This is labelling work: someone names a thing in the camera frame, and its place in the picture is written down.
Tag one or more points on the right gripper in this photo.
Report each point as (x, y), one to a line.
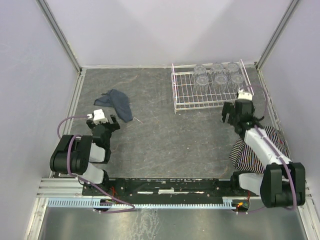
(231, 114)

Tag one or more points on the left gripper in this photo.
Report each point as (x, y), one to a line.
(103, 126)

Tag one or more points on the clear cup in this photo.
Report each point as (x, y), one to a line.
(201, 86)
(236, 81)
(232, 68)
(199, 70)
(216, 68)
(220, 83)

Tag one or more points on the white wire dish rack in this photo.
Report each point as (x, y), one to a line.
(182, 88)

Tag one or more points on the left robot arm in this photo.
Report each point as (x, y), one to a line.
(77, 155)

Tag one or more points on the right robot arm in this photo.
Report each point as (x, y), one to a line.
(279, 185)

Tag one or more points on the dark blue cloth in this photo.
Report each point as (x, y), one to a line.
(117, 100)

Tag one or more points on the striped cloth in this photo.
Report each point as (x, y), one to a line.
(261, 146)

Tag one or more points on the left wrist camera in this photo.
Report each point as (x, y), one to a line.
(99, 117)

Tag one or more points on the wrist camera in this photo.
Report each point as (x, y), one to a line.
(244, 95)
(99, 117)

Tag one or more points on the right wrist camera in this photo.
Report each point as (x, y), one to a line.
(244, 95)

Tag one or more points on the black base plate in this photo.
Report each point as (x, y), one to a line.
(162, 191)

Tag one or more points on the blue cable duct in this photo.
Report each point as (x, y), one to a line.
(97, 203)

